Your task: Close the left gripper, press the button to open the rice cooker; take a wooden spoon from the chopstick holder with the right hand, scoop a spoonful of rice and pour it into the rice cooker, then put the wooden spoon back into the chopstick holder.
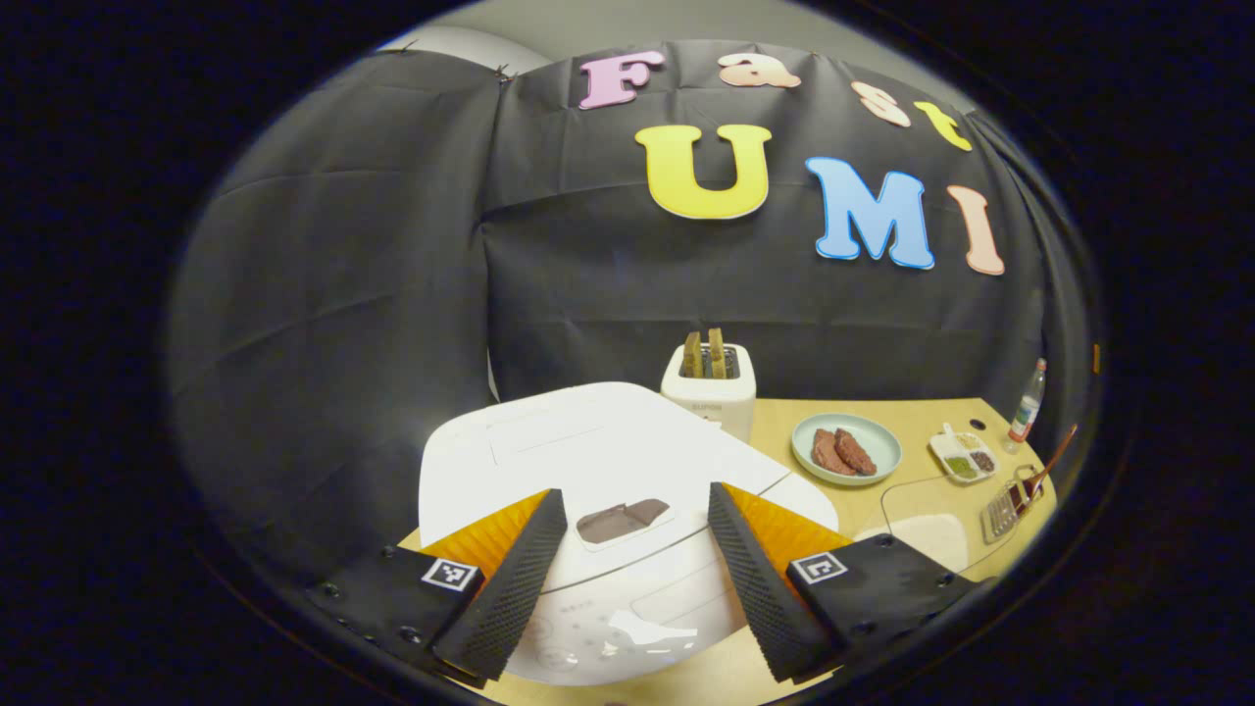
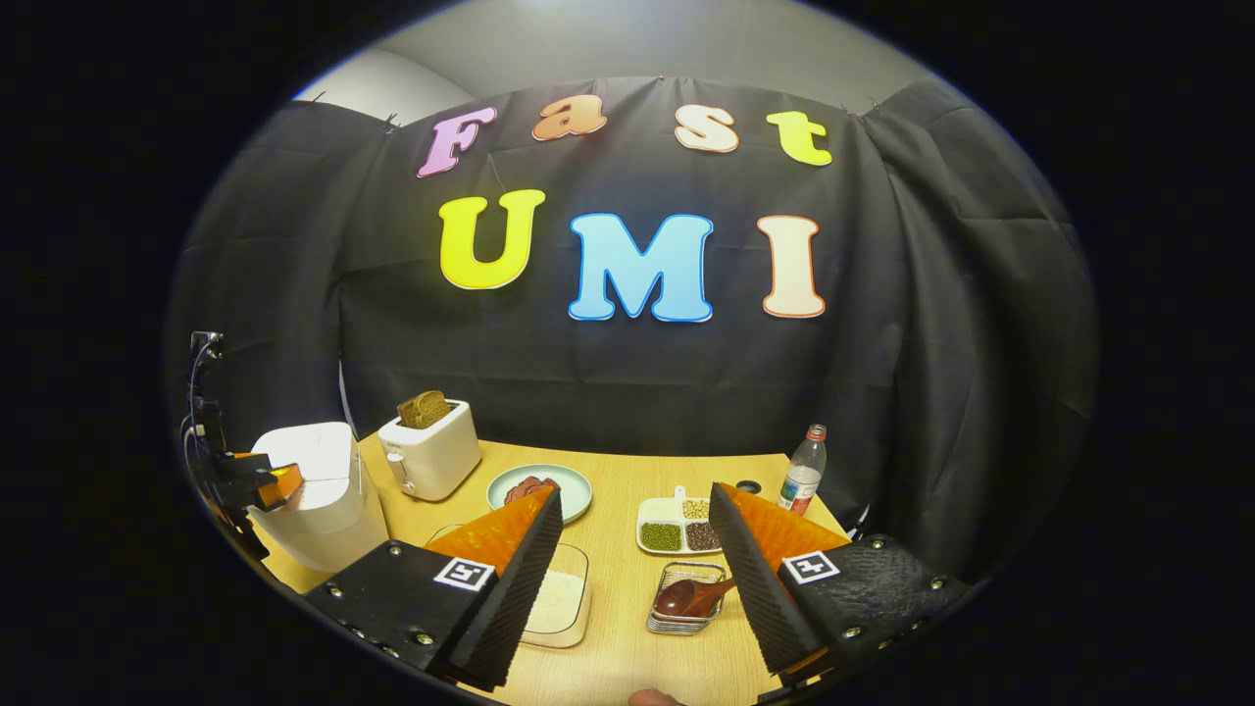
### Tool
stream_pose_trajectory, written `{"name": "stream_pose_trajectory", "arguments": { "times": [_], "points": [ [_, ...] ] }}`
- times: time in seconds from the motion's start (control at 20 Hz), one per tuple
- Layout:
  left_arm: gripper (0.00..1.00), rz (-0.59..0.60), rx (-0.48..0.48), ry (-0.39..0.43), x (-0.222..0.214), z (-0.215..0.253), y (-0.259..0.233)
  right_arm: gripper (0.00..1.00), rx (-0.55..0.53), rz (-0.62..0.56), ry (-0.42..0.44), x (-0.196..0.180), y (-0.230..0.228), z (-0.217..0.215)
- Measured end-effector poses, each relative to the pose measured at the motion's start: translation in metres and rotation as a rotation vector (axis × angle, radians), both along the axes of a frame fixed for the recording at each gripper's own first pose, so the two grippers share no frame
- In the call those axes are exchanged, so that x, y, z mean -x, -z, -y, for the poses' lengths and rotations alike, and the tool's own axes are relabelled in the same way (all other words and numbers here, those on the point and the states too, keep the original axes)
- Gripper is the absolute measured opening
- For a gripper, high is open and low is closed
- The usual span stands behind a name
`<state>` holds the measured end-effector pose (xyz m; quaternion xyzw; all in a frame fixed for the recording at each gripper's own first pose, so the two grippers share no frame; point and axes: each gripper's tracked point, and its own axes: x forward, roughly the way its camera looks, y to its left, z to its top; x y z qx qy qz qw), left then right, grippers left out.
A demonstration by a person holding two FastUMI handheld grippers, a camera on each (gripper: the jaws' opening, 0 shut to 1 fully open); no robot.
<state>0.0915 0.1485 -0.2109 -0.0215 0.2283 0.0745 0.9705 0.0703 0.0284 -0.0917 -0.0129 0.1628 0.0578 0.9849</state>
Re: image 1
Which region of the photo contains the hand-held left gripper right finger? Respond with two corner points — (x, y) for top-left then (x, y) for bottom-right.
(708, 481), (981, 684)

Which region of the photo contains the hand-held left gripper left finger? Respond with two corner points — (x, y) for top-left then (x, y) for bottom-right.
(306, 488), (570, 687)

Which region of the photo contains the clear plastic bottle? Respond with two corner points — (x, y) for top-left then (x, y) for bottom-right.
(1008, 358), (1048, 442)

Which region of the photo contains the black backdrop cloth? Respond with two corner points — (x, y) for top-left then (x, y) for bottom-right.
(167, 39), (1099, 589)

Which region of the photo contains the brown wooden spoon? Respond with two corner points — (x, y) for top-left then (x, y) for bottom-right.
(1015, 423), (1079, 513)

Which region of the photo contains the clear rice box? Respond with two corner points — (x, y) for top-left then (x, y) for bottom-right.
(851, 469), (1026, 581)

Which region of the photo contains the white rice cooker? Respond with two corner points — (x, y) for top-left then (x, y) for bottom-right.
(419, 381), (840, 687)

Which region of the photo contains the wire mesh chopstick holder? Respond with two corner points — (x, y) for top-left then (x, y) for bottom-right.
(980, 465), (1046, 545)

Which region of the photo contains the white divided bean dish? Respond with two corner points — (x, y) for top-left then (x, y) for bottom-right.
(929, 424), (997, 484)

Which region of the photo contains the brown meat piece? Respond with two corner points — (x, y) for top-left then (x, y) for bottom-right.
(812, 429), (856, 477)
(834, 428), (879, 477)

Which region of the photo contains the pale green plate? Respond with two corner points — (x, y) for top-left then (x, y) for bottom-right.
(790, 413), (903, 487)

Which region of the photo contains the white toaster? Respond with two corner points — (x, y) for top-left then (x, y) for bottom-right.
(660, 343), (757, 444)

